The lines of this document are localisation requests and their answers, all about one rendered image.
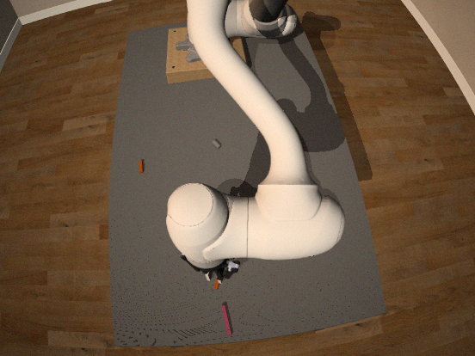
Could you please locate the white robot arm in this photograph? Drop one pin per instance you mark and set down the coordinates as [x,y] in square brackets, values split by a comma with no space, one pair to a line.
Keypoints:
[288,218]

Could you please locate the pink rod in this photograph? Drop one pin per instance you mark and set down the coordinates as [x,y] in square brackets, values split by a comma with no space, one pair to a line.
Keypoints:
[226,320]

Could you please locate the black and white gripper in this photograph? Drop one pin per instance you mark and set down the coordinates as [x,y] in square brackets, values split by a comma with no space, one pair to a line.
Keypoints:
[233,268]

